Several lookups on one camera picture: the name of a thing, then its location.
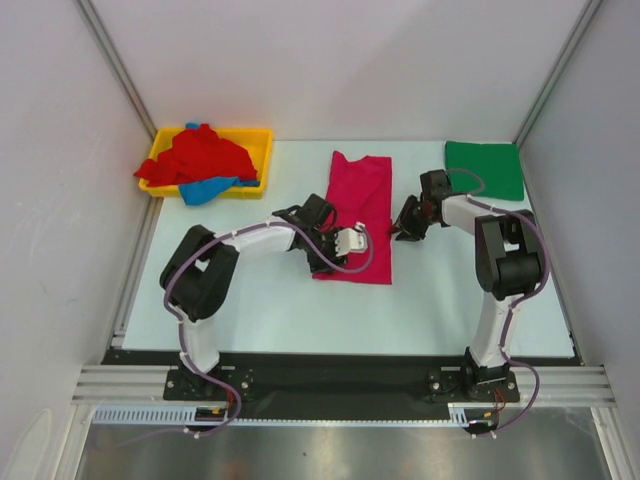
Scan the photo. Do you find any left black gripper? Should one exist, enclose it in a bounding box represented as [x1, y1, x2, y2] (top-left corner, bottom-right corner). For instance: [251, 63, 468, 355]
[304, 227, 348, 275]

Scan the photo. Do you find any magenta t shirt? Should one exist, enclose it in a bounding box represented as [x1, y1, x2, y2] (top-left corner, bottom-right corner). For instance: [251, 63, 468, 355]
[313, 151, 392, 285]

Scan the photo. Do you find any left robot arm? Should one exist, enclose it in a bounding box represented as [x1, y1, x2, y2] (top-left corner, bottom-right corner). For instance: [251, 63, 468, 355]
[159, 194, 347, 400]

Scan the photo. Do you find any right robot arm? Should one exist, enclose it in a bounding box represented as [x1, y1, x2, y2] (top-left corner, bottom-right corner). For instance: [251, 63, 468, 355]
[390, 170, 550, 401]

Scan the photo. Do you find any folded green t shirt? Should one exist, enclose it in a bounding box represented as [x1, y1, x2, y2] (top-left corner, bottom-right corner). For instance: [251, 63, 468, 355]
[444, 141, 525, 202]

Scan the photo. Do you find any yellow plastic bin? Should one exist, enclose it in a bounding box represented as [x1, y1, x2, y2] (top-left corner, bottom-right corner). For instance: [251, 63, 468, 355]
[137, 126, 273, 200]

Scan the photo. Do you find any blue t shirt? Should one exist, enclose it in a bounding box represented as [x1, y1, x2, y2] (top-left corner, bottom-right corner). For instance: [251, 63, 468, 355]
[178, 123, 260, 206]

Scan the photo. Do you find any red t shirt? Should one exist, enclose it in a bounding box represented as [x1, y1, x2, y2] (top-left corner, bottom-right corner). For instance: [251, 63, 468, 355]
[134, 124, 258, 188]

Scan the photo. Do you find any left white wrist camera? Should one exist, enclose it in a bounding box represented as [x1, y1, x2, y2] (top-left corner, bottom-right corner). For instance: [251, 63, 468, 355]
[334, 222, 369, 257]

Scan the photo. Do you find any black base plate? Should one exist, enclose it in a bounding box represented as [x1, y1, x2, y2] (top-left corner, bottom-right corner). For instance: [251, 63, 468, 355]
[101, 348, 580, 420]

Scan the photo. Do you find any slotted cable duct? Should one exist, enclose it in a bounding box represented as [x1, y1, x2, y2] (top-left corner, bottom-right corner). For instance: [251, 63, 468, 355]
[93, 405, 493, 429]

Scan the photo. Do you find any aluminium frame rail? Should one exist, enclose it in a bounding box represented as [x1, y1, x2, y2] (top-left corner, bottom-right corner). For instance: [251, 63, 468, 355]
[72, 365, 616, 408]

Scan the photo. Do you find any right corner aluminium post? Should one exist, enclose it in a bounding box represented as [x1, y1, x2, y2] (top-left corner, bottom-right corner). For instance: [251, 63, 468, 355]
[513, 0, 605, 148]

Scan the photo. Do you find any corner aluminium post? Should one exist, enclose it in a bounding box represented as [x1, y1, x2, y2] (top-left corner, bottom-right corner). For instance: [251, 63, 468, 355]
[513, 0, 605, 148]
[73, 0, 157, 140]

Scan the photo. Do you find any left corner aluminium post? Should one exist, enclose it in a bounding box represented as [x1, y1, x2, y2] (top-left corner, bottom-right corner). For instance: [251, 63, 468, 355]
[73, 0, 157, 140]

